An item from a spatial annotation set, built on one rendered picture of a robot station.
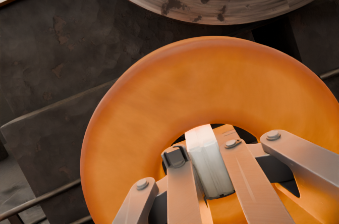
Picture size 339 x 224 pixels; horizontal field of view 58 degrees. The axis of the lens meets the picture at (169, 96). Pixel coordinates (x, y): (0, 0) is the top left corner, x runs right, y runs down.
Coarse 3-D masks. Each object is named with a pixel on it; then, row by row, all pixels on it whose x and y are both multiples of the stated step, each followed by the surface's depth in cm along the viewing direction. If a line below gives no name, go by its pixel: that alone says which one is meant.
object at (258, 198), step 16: (224, 144) 14; (240, 144) 14; (224, 160) 13; (240, 160) 12; (240, 176) 11; (256, 176) 11; (240, 192) 11; (256, 192) 10; (272, 192) 10; (256, 208) 10; (272, 208) 9
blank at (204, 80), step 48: (192, 48) 15; (240, 48) 15; (144, 96) 16; (192, 96) 16; (240, 96) 16; (288, 96) 16; (96, 144) 17; (144, 144) 17; (336, 144) 17; (96, 192) 17
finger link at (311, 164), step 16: (272, 144) 13; (288, 144) 12; (304, 144) 12; (288, 160) 11; (304, 160) 11; (320, 160) 10; (336, 160) 10; (304, 176) 11; (320, 176) 10; (336, 176) 9; (288, 192) 13; (304, 192) 11; (320, 192) 10; (336, 192) 9; (304, 208) 12; (320, 208) 11; (336, 208) 10
